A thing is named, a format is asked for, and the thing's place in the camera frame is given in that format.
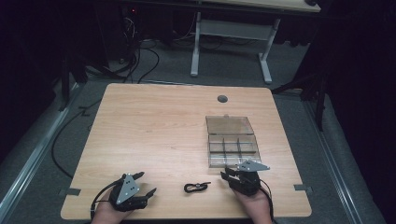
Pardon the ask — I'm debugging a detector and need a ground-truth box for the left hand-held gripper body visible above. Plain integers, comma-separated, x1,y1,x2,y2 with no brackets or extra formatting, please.
108,173,149,213

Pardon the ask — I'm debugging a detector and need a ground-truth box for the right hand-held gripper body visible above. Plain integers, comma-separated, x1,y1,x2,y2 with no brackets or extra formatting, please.
229,160,271,197

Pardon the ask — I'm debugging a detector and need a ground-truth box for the clear plastic compartment box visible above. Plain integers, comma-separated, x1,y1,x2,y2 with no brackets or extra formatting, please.
205,114,262,169

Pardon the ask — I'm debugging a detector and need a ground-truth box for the small black cable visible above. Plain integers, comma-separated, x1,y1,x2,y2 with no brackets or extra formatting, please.
183,181,212,194

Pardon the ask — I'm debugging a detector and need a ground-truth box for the person's left hand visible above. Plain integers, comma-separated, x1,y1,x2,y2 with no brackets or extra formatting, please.
91,189,135,224

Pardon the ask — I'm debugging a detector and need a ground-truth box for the grey tape strip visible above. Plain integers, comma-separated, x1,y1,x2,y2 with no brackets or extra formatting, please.
58,187,82,198
293,183,314,192

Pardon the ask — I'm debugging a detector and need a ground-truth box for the black metal stand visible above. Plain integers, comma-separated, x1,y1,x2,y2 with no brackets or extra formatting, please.
270,46,331,133
57,46,90,112

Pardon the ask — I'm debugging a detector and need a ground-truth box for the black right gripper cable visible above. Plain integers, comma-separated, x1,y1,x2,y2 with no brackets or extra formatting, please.
259,178,278,224

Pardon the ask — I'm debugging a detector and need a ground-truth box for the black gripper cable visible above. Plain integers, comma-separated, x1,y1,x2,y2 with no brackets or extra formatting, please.
89,178,123,220
259,178,278,224

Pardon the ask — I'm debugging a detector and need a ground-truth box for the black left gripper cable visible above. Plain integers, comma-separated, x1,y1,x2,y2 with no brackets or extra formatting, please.
89,178,123,220

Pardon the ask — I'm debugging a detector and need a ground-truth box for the black floor cable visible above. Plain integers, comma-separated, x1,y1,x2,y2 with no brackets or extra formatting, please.
50,98,104,180

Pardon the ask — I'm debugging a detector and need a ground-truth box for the metal floor rail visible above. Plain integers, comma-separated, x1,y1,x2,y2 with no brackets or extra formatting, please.
304,98,363,224
0,82,82,217

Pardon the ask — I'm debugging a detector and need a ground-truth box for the bundle of black cables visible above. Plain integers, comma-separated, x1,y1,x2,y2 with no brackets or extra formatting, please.
85,12,161,85

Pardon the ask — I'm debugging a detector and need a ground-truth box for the white metal frame desk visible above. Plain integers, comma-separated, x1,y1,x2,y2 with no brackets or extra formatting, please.
190,0,322,85

